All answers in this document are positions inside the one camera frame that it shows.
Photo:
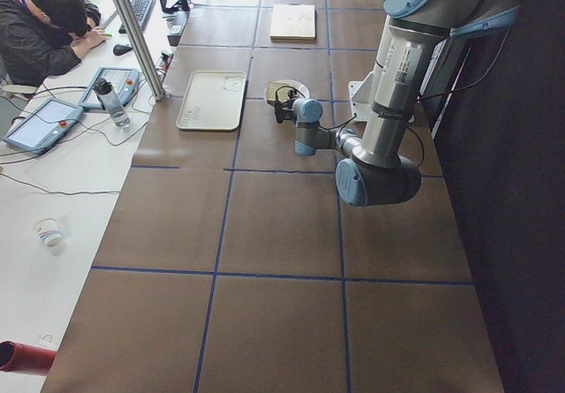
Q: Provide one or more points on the lower teach pendant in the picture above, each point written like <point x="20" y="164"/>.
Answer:
<point x="47" y="125"/>

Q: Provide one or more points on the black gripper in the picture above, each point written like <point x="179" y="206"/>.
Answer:
<point x="287" y="107"/>

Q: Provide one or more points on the red cylinder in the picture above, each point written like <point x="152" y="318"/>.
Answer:
<point x="26" y="359"/>

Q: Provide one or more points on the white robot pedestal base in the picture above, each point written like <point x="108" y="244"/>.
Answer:
<point x="359" y="103"/>

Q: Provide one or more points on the white round plate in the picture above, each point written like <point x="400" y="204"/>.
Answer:
<point x="301" y="89"/>

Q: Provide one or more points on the black computer mouse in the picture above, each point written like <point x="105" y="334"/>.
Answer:
<point x="121" y="49"/>

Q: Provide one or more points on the seated person in black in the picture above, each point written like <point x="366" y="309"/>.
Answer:
<point x="43" y="38"/>

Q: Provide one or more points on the paper cup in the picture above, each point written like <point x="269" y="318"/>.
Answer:
<point x="48" y="232"/>

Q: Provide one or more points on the black keyboard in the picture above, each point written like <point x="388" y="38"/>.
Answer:
<point x="142" y="10"/>

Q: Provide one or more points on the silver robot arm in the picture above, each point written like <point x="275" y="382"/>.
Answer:
<point x="371" y="171"/>

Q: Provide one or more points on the bread slice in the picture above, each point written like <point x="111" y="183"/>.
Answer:
<point x="278" y="91"/>

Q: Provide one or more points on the aluminium frame post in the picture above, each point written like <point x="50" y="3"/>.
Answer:
<point x="140" y="48"/>

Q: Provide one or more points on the wooden cutting board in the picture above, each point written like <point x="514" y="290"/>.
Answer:
<point x="291" y="22"/>

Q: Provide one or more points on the clear water bottle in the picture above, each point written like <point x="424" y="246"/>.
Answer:
<point x="110" y="102"/>

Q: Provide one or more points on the cream bear serving tray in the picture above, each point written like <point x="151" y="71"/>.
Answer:
<point x="213" y="101"/>

